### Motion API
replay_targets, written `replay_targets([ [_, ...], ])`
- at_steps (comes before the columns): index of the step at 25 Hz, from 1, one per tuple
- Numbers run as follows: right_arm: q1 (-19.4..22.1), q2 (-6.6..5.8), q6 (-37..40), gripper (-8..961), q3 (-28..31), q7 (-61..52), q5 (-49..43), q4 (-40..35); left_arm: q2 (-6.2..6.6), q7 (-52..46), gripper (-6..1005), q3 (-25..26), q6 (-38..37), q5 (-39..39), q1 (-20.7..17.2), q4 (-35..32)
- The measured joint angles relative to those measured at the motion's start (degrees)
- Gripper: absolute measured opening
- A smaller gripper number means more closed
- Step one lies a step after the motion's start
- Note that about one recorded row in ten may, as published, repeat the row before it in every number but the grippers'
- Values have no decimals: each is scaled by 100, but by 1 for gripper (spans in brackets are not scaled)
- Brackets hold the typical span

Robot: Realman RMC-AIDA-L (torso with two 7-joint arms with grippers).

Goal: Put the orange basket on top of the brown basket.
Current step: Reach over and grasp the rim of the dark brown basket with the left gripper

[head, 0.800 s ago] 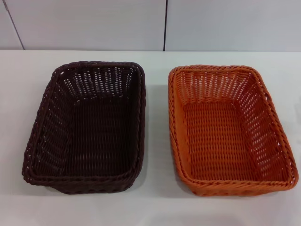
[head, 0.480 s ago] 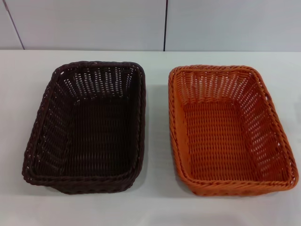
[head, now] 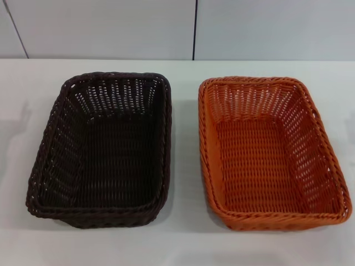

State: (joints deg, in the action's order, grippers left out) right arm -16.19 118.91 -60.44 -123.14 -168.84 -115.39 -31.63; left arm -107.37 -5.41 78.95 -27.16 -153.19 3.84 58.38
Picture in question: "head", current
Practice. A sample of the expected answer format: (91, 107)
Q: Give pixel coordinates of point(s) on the dark brown woven basket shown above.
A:
(116, 166)

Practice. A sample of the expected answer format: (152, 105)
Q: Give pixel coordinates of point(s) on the orange woven basket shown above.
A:
(255, 166)

